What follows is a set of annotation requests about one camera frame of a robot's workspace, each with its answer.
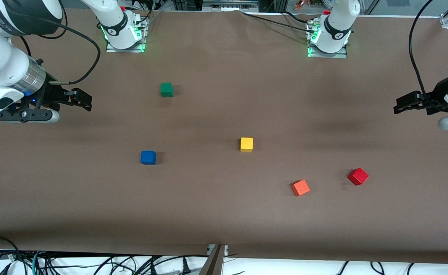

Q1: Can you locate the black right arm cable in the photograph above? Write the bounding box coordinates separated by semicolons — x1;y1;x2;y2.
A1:
8;0;102;85

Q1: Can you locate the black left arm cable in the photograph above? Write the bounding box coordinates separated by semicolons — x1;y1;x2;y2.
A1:
408;0;436;105

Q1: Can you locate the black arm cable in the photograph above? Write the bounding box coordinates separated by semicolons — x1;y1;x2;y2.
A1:
408;0;436;105
8;0;102;85

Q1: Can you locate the blue cube block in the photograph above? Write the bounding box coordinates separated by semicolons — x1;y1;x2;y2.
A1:
140;150;157;165

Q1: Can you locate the red cube block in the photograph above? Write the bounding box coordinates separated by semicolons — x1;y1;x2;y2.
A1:
347;167;370;186

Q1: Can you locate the metal table edge bracket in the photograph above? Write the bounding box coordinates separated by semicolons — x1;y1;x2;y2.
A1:
198;244;229;275

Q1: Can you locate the orange cube block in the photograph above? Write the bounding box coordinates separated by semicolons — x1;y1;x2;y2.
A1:
291;179;311;197

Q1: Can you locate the grey power strip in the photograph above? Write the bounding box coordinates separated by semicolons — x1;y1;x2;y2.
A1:
202;0;259;12

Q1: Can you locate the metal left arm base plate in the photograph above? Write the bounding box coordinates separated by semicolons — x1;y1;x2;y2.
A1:
307;21;348;59

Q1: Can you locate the brown table cover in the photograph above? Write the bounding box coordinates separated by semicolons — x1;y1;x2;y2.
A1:
0;8;448;265

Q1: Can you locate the black looped floor cable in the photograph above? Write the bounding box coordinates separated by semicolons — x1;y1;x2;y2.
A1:
0;235;22;275

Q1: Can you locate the long black table cable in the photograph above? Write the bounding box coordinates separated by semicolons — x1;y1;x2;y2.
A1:
240;11;318;34

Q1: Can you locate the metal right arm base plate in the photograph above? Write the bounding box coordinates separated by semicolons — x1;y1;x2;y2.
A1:
105;17;148;53

